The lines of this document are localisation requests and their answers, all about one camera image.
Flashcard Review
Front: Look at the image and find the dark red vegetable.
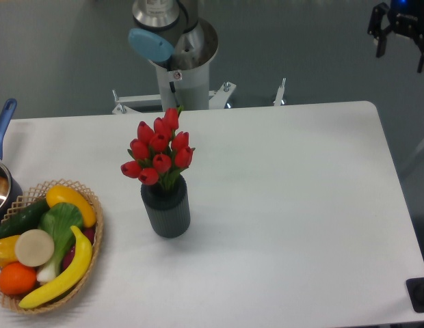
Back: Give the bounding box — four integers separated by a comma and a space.
62, 228, 95, 271

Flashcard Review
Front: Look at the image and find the yellow bell pepper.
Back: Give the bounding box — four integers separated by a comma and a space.
0, 235, 20, 267

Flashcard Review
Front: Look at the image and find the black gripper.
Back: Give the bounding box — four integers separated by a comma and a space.
367, 0, 424, 73

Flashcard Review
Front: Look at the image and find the black device at table edge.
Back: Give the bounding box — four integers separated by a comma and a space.
406, 277, 424, 313

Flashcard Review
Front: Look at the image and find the yellow banana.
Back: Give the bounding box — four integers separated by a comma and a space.
18, 225, 92, 310

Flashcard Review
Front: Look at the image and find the woven wicker basket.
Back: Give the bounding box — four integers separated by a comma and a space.
0, 179, 103, 314

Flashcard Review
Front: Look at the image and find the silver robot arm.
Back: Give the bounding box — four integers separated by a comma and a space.
128, 1, 424, 72

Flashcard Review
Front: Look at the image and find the dark grey ribbed vase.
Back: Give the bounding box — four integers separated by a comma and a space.
140, 176, 191, 238

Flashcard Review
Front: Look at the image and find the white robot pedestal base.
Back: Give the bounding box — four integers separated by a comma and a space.
111, 61, 287, 115

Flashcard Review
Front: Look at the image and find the beige round disc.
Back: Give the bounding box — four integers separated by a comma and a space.
14, 229, 55, 267

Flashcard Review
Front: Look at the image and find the green bok choy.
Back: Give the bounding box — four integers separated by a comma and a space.
37, 202, 83, 284

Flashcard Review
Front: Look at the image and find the green cucumber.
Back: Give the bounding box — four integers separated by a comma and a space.
0, 199, 49, 239

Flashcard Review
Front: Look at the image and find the red tulip bouquet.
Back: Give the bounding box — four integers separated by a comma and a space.
120, 106, 195, 193

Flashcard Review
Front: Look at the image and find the orange fruit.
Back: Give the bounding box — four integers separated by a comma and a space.
0, 262, 36, 295

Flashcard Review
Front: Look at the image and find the blue handled saucepan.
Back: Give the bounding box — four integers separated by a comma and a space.
0, 98, 23, 223

